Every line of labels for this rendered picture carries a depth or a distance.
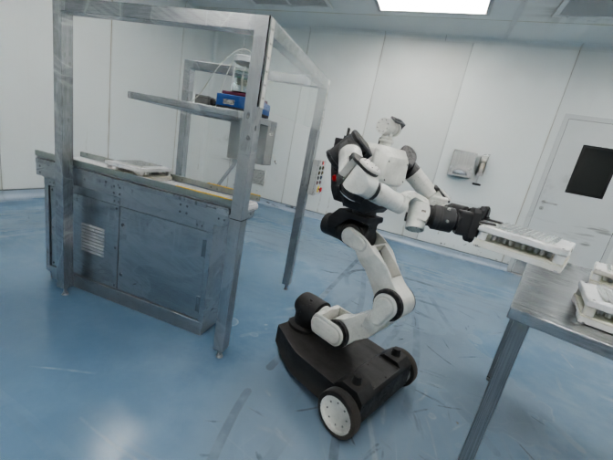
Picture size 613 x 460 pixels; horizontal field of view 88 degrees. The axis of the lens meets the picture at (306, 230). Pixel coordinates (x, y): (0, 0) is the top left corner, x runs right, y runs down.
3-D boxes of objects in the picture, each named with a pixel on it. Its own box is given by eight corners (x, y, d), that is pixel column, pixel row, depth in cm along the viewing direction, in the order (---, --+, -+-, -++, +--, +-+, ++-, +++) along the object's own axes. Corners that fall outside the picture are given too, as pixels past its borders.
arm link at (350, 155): (352, 156, 97) (350, 135, 116) (328, 188, 103) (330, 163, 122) (382, 175, 100) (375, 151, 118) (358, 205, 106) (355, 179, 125)
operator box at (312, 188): (319, 193, 249) (326, 161, 242) (313, 195, 233) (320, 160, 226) (312, 192, 250) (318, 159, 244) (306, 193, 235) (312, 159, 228)
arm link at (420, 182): (428, 212, 169) (401, 180, 167) (449, 196, 164) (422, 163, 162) (430, 218, 158) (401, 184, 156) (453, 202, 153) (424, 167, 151)
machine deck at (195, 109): (275, 130, 171) (277, 122, 170) (242, 120, 135) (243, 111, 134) (180, 111, 186) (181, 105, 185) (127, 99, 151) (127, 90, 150)
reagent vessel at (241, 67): (265, 100, 162) (271, 61, 158) (252, 95, 148) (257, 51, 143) (239, 97, 166) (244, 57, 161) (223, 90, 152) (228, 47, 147)
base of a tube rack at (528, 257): (560, 274, 91) (563, 266, 91) (472, 244, 107) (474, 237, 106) (567, 262, 109) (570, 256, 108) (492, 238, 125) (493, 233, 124)
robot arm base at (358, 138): (330, 168, 124) (322, 148, 130) (347, 181, 134) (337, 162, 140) (362, 144, 118) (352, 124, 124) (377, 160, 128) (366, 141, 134)
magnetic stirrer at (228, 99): (270, 120, 168) (273, 103, 165) (251, 114, 148) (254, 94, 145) (236, 114, 173) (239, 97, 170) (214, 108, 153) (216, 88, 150)
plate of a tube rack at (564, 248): (566, 257, 90) (570, 251, 89) (477, 230, 106) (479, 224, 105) (574, 248, 108) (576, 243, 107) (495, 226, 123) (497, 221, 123)
